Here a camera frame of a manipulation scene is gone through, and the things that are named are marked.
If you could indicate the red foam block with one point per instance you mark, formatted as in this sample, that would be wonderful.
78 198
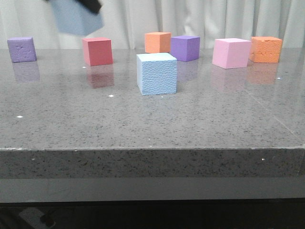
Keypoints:
97 51

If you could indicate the purple foam block centre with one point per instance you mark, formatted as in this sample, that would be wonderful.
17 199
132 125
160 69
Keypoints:
185 48

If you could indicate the purple foam block far left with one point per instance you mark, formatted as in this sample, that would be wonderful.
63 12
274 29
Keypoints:
22 49

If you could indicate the white pleated curtain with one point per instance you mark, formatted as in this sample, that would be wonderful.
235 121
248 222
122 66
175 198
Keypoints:
127 21

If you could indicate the orange foam block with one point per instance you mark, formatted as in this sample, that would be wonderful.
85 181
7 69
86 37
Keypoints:
156 42
265 49

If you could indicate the light blue foam block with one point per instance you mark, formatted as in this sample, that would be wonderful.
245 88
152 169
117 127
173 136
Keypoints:
74 18
156 73

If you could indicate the black gripper finger block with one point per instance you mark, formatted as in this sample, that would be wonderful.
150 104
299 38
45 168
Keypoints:
93 6

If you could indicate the purple foam block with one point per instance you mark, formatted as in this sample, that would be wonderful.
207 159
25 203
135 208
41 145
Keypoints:
185 48
22 49

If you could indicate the pink foam block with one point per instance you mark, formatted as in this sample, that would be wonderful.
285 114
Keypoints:
231 53

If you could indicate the orange foam block centre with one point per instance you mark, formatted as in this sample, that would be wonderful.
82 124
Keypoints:
156 42

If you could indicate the orange foam block right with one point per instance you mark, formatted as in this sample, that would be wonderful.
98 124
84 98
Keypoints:
265 49

